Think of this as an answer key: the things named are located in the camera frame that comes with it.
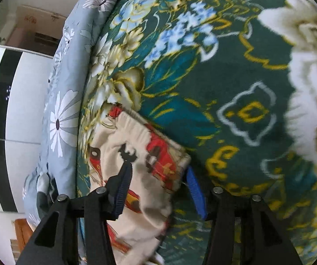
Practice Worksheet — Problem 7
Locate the light blue floral duvet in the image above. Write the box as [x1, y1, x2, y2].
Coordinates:
[23, 0, 122, 227]

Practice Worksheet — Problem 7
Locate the cream car print garment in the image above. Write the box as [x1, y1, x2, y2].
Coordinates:
[88, 106, 192, 263]

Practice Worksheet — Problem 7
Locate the beige door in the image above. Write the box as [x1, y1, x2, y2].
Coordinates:
[5, 4, 68, 49]

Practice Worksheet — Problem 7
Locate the wooden headboard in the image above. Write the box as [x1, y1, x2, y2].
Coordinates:
[11, 218, 36, 257]

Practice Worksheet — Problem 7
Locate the teal floral blanket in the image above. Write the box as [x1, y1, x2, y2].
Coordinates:
[76, 0, 317, 265]

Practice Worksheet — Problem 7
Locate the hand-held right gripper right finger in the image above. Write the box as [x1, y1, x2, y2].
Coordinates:
[185, 167, 303, 265]

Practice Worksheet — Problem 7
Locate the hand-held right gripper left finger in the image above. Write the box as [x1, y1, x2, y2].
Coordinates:
[16, 160, 134, 265]

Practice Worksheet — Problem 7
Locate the white wardrobe with black stripe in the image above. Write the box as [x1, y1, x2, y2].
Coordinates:
[0, 44, 55, 265]

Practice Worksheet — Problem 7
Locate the dark navy garment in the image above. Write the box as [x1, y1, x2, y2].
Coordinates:
[36, 177, 59, 218]

